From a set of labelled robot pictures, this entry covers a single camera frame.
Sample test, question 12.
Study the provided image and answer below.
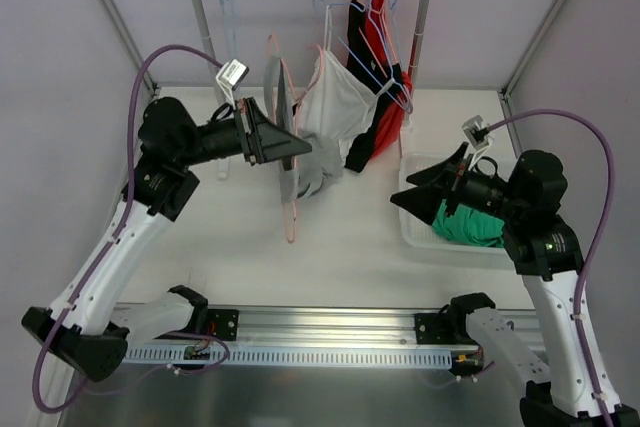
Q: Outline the green tank top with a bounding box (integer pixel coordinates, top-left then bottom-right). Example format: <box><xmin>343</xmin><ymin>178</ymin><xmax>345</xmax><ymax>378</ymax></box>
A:
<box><xmin>431</xmin><ymin>202</ymin><xmax>504</xmax><ymax>248</ymax></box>

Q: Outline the grey tank top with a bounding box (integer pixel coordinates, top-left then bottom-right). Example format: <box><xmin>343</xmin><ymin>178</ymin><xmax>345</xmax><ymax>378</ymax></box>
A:
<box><xmin>263</xmin><ymin>55</ymin><xmax>343</xmax><ymax>205</ymax></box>

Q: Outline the light blue wire hanger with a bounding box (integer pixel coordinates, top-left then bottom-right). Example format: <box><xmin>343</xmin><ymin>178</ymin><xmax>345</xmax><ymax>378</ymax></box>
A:
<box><xmin>218</xmin><ymin>0</ymin><xmax>239</xmax><ymax>60</ymax></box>

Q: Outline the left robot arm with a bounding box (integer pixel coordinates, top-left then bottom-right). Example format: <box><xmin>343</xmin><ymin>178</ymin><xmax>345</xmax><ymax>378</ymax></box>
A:
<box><xmin>21</xmin><ymin>97</ymin><xmax>312</xmax><ymax>382</ymax></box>

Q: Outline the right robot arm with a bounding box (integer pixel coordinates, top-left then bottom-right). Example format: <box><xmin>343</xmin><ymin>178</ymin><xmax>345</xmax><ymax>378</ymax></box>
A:
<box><xmin>390</xmin><ymin>143</ymin><xmax>639</xmax><ymax>426</ymax></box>

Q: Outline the white tank top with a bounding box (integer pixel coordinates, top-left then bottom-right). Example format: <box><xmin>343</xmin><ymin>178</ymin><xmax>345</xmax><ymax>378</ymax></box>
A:
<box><xmin>296</xmin><ymin>3</ymin><xmax>396</xmax><ymax>154</ymax></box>

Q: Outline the red tank top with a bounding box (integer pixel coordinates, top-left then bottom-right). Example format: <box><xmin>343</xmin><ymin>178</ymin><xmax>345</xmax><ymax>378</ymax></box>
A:
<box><xmin>366</xmin><ymin>0</ymin><xmax>413</xmax><ymax>158</ymax></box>

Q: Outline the black tank top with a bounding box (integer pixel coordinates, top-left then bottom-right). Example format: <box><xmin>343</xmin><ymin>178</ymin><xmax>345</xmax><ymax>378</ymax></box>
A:
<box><xmin>345</xmin><ymin>0</ymin><xmax>404</xmax><ymax>173</ymax></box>

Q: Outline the white plastic basket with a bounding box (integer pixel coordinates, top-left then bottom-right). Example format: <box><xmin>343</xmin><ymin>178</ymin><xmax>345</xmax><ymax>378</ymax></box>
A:
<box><xmin>398</xmin><ymin>151</ymin><xmax>526</xmax><ymax>254</ymax></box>

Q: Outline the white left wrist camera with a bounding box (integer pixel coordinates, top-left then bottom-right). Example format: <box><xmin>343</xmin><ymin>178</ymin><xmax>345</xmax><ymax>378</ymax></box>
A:
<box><xmin>215</xmin><ymin>59</ymin><xmax>249</xmax><ymax>105</ymax></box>

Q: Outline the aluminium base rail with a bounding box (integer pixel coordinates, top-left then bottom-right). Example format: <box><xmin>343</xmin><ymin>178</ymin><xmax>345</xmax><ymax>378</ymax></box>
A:
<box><xmin>109</xmin><ymin>302</ymin><xmax>551</xmax><ymax>353</ymax></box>

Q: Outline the aluminium frame post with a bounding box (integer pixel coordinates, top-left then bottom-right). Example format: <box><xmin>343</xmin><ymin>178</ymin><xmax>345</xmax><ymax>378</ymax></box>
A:
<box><xmin>98</xmin><ymin>0</ymin><xmax>144</xmax><ymax>70</ymax></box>

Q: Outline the white slotted cable duct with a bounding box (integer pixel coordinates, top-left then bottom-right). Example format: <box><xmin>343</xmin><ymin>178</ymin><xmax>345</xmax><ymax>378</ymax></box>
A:
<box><xmin>124</xmin><ymin>344</ymin><xmax>453</xmax><ymax>370</ymax></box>

